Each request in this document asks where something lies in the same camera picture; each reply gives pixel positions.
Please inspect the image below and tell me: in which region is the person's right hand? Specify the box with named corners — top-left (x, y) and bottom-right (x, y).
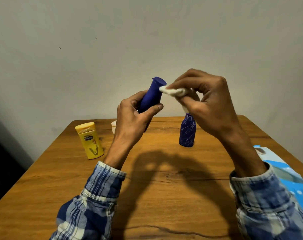
top-left (166, 68), bottom-right (244, 143)

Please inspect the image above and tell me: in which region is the person's left hand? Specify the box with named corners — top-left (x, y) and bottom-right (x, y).
top-left (113, 90), bottom-right (164, 151)

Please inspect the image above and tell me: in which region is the dark blue bottle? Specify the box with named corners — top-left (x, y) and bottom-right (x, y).
top-left (137, 76), bottom-right (167, 133)
top-left (179, 113), bottom-right (197, 148)

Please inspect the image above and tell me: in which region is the yellow bottle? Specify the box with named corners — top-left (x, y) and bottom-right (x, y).
top-left (74, 122), bottom-right (104, 160)

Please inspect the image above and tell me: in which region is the white wet wipe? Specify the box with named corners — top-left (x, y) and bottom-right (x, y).
top-left (159, 85), bottom-right (192, 114)

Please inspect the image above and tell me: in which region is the blue wet wipes pack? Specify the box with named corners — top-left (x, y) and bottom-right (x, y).
top-left (253, 145), bottom-right (303, 217)

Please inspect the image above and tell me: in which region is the person's right forearm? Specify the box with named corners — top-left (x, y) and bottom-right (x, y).
top-left (217, 127), bottom-right (303, 240)

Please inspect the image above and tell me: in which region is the person's left forearm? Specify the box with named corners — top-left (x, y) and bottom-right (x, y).
top-left (49, 141), bottom-right (138, 240)

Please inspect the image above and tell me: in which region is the wooden table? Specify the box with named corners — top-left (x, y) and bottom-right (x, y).
top-left (0, 115), bottom-right (303, 240)

